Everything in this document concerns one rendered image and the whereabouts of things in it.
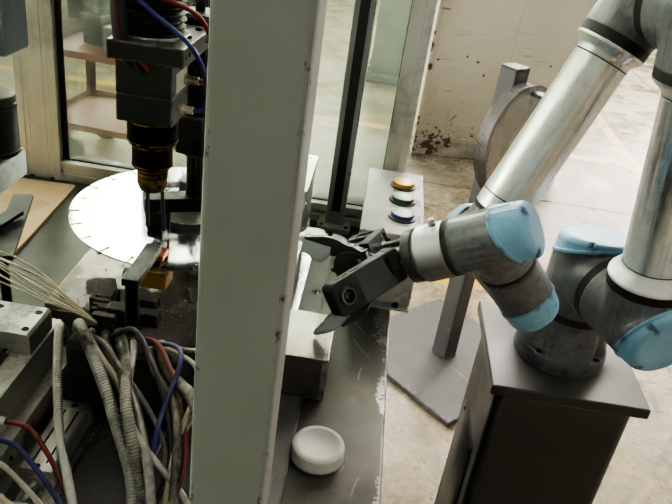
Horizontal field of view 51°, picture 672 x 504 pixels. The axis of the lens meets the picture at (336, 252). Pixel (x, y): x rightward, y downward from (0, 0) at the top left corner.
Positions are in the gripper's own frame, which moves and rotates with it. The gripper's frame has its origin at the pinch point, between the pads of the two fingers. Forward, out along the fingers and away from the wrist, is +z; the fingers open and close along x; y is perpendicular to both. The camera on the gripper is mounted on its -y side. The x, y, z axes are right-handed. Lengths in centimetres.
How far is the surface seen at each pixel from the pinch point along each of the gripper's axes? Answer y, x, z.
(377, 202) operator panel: 33.8, 1.6, -0.8
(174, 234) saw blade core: -6.3, 13.5, 9.8
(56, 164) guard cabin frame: 29, 30, 65
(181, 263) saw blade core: -12.1, 10.6, 5.4
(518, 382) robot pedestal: 17.8, -29.2, -20.6
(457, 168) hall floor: 299, -48, 78
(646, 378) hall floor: 153, -110, -13
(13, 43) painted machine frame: -26.5, 39.7, -0.2
